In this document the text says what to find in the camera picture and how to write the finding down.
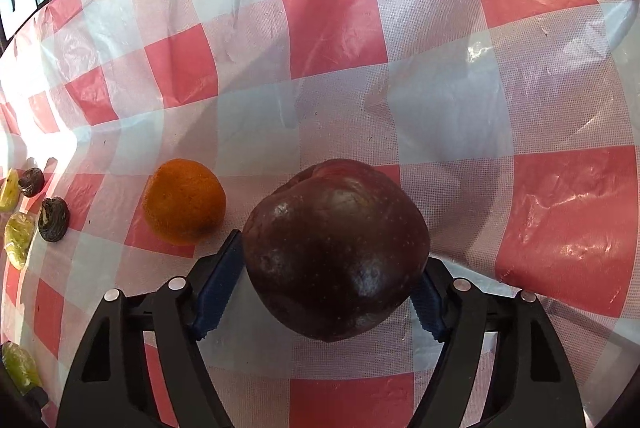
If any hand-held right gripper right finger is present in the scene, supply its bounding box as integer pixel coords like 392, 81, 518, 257
400, 255, 586, 428

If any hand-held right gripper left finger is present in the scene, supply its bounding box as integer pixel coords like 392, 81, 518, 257
55, 229, 247, 428

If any orange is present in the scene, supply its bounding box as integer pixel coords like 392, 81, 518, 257
142, 158, 227, 244

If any dark red apple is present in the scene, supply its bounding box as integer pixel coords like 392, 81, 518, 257
241, 158, 432, 343

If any yellow-green fruit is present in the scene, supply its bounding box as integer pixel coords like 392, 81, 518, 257
1, 342, 43, 396
4, 214, 36, 270
0, 168, 21, 212

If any dark wrinkled dried fruit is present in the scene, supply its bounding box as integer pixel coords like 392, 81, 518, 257
38, 196, 71, 242
18, 167, 46, 198

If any red white checkered tablecloth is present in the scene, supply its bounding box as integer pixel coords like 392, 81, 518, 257
0, 0, 640, 428

